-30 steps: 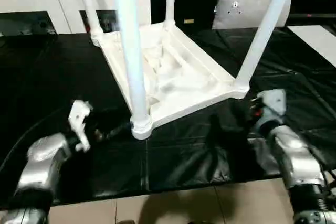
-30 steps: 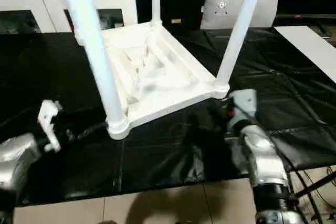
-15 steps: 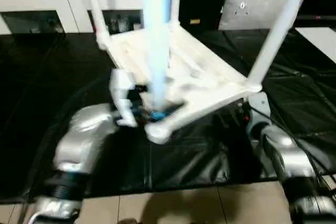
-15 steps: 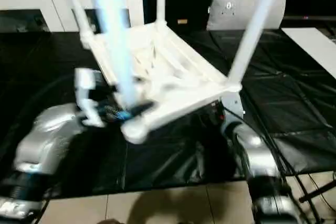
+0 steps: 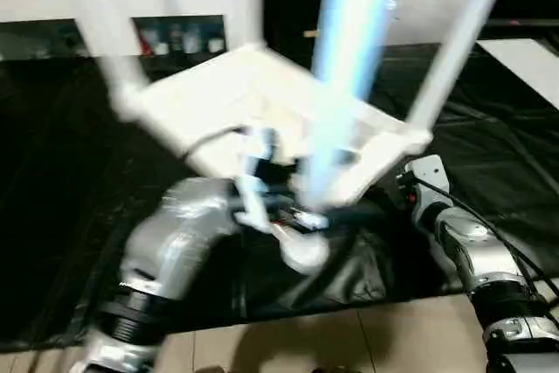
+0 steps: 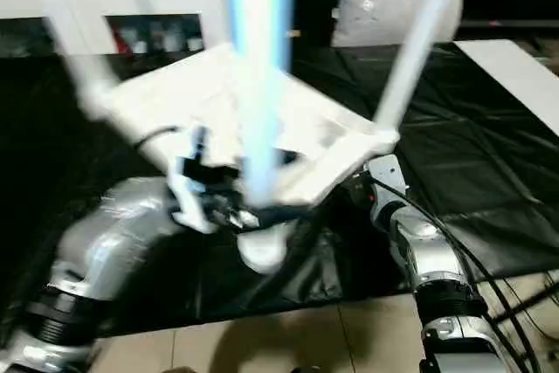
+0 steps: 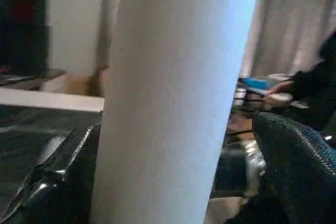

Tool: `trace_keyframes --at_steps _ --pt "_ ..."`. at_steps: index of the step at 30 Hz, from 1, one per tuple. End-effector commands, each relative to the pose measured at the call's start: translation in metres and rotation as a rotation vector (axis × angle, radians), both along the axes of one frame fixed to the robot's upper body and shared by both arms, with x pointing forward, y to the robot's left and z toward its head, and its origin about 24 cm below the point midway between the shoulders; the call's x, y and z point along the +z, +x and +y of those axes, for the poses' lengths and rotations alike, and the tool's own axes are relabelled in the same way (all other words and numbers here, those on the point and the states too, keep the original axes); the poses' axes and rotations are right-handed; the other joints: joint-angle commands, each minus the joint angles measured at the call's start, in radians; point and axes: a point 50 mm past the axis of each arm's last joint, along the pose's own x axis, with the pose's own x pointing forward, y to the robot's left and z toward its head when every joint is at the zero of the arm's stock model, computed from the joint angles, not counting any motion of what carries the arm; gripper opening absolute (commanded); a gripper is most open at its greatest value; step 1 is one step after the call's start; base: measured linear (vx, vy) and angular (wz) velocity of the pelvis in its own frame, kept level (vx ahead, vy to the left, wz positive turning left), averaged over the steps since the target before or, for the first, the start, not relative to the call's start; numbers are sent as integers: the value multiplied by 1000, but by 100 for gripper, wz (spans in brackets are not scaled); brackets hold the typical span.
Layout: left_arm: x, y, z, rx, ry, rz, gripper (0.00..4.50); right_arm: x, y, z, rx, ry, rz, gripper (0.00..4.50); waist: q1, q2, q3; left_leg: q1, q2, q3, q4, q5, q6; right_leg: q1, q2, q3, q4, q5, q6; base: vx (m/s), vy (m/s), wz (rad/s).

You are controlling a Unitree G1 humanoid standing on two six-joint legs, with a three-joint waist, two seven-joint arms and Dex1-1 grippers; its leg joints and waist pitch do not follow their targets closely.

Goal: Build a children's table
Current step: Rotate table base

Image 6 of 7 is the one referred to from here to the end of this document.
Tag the white plastic table top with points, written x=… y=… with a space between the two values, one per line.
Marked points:
x=174 y=93

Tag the white plastic table leg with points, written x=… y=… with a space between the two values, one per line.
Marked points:
x=74 y=67
x=415 y=50
x=257 y=84

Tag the white glass-door cabinet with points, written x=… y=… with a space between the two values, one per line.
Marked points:
x=131 y=2

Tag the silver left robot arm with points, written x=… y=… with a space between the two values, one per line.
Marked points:
x=105 y=233

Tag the black bar with red light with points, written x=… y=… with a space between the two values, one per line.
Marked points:
x=511 y=23

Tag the black metal table frame leg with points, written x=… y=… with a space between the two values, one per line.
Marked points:
x=533 y=301

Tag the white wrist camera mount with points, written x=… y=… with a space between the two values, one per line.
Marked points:
x=386 y=172
x=192 y=216

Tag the grey cushion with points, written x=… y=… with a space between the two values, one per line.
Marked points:
x=371 y=6

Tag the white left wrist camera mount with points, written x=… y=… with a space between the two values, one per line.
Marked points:
x=192 y=216

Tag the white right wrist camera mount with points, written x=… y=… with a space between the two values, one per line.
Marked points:
x=386 y=172

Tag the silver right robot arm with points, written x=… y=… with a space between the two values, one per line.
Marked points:
x=432 y=255

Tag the white flat board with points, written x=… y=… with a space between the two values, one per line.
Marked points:
x=511 y=67

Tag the black work mat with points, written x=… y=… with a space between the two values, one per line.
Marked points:
x=480 y=150

